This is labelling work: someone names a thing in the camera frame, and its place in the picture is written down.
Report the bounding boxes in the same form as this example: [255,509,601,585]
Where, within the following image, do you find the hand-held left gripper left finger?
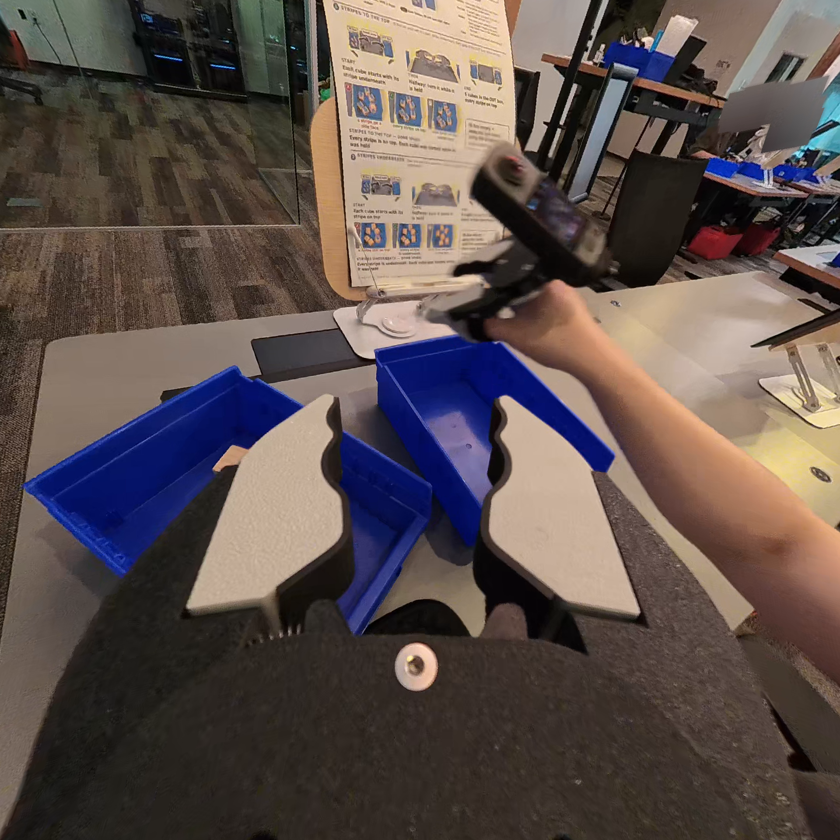
[185,392,356,639]

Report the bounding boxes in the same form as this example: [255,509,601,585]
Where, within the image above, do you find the person's right forearm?
[577,341,840,686]

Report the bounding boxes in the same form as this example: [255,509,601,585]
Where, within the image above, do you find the black chair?
[609,150,711,290]

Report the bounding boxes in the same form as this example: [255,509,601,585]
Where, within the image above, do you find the person's right hand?
[484,281,608,375]

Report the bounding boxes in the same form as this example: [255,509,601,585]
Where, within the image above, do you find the person's dark trousers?
[742,630,840,840]

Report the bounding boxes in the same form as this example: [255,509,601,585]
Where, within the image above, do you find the red storage bin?
[734,222,782,257]
[686,224,744,259]

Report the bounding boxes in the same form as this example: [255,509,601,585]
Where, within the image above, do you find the dark shelving rack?
[128,0,250,102]

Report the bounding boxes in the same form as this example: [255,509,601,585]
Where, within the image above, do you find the grey leaning panel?
[566,62,639,204]

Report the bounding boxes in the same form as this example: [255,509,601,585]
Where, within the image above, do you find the white stand base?
[332,294,460,361]
[758,341,840,429]

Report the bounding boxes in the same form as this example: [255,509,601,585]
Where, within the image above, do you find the wooden-edged work table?
[538,52,729,178]

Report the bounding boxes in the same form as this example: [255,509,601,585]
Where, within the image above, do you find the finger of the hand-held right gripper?
[420,292,500,326]
[367,274,490,298]

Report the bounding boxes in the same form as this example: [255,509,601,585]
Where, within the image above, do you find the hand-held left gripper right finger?
[472,395,642,637]

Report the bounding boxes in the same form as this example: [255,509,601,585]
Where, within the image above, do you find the black display board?
[751,308,840,350]

